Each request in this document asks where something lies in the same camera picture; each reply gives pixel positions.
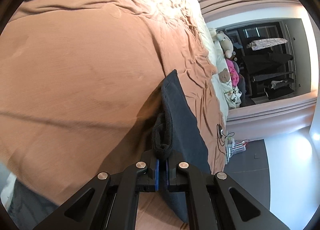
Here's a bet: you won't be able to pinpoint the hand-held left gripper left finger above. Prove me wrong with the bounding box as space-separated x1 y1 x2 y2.
32 149 160 230

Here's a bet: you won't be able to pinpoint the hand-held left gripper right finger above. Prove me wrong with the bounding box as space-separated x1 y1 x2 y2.
164 151 290 230

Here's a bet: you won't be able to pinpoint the dark grey garment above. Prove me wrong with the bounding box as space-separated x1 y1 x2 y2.
151 69 212 224

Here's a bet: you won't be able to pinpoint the white clothes hangers pile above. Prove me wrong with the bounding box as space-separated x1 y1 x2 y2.
226 138 251 165

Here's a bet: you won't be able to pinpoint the dark hanging clothes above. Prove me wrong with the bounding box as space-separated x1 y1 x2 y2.
243 52 295 99

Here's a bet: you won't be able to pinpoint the pink plush toy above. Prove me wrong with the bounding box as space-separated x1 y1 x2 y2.
226 59 241 88

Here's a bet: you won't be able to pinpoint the dark grey cloth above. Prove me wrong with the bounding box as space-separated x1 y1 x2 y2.
7 177 61 223

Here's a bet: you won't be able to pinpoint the orange bed sheet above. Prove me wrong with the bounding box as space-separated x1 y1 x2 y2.
0 0 226 230

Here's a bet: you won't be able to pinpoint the beige plush toy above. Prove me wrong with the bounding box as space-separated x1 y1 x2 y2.
212 28 235 58

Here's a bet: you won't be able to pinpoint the floral hanging cloth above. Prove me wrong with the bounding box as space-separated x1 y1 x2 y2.
251 37 288 51

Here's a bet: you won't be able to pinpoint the black charger cable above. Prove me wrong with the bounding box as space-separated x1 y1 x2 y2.
216 124 236 150

